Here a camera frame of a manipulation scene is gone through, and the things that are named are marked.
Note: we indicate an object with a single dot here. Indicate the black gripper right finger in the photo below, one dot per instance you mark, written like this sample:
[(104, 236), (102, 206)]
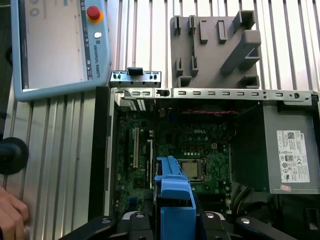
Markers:
[(212, 227)]

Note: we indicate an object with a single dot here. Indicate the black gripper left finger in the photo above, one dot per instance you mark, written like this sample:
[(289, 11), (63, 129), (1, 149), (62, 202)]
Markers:
[(140, 227)]

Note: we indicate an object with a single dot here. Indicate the hard disk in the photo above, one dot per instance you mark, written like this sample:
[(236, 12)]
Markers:
[(175, 190)]

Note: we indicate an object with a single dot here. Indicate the bare person hand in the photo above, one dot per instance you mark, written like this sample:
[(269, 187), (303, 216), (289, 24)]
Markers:
[(12, 215)]

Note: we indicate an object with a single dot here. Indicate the CPU socket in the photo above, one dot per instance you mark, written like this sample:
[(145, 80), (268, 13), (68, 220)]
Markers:
[(205, 172)]

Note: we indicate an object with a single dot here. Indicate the silver CPU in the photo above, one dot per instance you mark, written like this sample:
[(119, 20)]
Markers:
[(192, 170)]

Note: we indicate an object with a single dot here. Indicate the white expansion slot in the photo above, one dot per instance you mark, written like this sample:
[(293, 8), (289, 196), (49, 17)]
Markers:
[(135, 147)]

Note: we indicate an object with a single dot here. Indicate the black open PC case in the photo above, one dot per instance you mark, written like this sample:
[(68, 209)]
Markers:
[(100, 150)]

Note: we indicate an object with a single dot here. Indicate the green motherboard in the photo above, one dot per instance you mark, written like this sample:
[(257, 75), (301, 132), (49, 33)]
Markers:
[(175, 142)]

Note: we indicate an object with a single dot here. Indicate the grey power supply unit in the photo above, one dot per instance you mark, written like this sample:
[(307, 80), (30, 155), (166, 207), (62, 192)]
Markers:
[(270, 150)]

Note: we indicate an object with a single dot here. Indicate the round black tool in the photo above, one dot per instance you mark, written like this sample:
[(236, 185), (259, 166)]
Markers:
[(12, 155)]

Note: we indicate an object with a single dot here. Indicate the metal expansion card retainer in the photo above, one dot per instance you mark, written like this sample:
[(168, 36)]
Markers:
[(140, 77)]

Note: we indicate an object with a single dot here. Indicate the grey plastic parts rack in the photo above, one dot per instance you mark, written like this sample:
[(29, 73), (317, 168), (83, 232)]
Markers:
[(212, 57)]

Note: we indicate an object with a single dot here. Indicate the pale blue teach pendant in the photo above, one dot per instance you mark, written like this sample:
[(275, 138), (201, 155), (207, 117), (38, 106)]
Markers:
[(57, 45)]

